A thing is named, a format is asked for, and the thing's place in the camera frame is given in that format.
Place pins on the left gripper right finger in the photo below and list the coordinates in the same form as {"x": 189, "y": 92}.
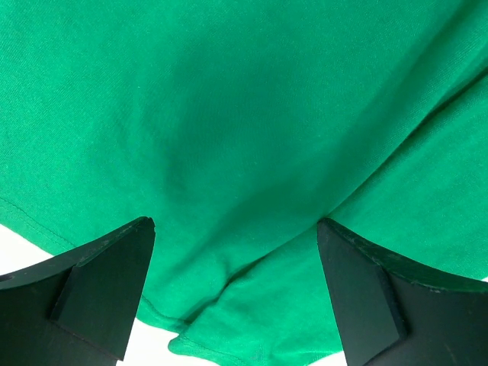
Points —
{"x": 392, "y": 310}

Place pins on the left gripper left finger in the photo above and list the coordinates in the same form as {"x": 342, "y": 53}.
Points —
{"x": 78, "y": 307}

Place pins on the green t shirt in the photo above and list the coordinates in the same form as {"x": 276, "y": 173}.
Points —
{"x": 236, "y": 126}

